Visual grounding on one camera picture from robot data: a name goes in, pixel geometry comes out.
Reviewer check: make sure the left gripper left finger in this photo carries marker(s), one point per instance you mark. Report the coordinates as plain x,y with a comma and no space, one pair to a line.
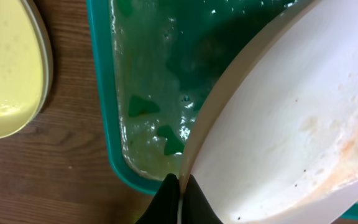
163,208

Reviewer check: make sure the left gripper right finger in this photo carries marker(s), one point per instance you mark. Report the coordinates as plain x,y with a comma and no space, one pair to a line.
195,208

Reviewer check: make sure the white plate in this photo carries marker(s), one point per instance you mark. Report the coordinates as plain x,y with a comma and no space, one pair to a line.
276,140

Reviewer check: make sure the yellow plate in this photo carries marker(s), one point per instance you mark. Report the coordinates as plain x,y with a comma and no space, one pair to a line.
26,64

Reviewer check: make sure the teal plastic tray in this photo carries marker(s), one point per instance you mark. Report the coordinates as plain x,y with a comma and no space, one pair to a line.
156,63

